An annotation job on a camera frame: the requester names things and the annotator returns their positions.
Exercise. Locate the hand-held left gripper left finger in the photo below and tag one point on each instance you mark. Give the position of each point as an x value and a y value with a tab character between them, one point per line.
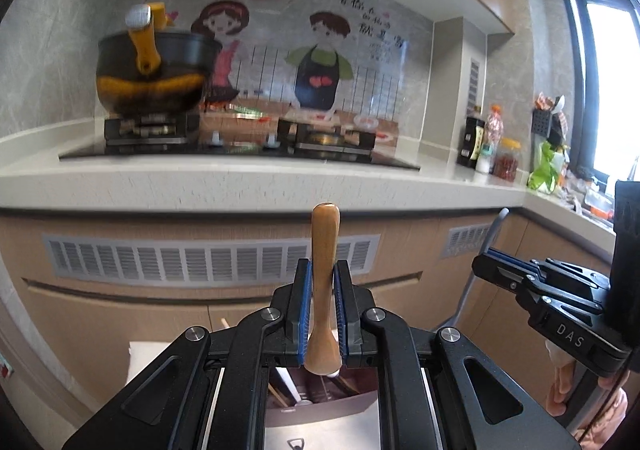
302	312

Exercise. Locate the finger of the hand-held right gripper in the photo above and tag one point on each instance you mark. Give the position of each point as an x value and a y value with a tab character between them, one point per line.
505	277
570	272

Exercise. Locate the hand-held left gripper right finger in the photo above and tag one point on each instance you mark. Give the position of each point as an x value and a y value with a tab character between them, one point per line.
342	315

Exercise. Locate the wooden spoon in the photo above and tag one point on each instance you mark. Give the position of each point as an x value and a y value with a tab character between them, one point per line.
322	280

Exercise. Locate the grey spoon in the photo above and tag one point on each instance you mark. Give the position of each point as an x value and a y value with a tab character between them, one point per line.
497	227

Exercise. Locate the white ceramic spoon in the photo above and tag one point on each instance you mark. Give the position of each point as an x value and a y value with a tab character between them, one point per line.
304	401

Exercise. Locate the person's right hand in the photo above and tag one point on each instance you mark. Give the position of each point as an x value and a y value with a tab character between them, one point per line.
559	390

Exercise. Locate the small grey vent grille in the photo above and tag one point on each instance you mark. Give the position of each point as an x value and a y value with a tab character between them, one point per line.
467	240

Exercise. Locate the green plastic bag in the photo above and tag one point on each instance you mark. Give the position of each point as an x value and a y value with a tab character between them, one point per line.
547	168

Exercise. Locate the large grey vent grille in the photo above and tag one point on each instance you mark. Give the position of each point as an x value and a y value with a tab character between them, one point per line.
200	257

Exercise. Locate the jar with orange lid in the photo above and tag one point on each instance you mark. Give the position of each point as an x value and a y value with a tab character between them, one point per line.
507	161

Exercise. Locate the small white bottle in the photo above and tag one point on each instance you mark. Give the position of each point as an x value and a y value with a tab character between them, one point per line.
483	161

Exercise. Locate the beige stone countertop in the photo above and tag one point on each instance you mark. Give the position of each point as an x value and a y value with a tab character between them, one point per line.
250	185

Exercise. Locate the dark sauce bottle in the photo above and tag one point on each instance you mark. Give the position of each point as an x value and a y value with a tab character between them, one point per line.
470	140

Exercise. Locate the clear bottle orange cap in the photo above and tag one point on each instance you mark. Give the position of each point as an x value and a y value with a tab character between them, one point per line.
492	128

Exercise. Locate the wooden kitchen cabinet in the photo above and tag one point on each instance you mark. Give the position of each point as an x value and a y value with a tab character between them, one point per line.
150	310

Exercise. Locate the black gas stove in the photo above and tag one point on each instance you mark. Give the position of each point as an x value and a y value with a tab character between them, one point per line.
240	148

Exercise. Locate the window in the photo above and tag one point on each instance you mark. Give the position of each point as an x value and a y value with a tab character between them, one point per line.
610	80

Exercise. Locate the black and yellow pot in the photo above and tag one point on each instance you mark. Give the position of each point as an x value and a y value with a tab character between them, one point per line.
150	93

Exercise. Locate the black wall holder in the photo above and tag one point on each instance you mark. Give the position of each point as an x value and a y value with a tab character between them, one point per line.
546	123

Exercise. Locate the wall vent panel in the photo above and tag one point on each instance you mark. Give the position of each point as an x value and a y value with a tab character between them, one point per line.
475	78

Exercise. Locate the cartoon wall poster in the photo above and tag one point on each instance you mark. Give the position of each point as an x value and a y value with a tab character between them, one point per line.
310	55

